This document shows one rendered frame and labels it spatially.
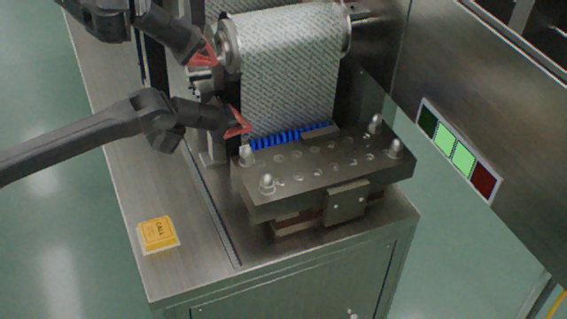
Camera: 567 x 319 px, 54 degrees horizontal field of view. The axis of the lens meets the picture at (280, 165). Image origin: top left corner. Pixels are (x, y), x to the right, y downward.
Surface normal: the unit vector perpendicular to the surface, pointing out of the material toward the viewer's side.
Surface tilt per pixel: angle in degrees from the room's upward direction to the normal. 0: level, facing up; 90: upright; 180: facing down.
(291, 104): 90
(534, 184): 90
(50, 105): 0
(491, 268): 0
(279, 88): 90
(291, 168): 0
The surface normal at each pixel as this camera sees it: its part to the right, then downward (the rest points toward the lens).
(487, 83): -0.92, 0.25
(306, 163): 0.04, -0.72
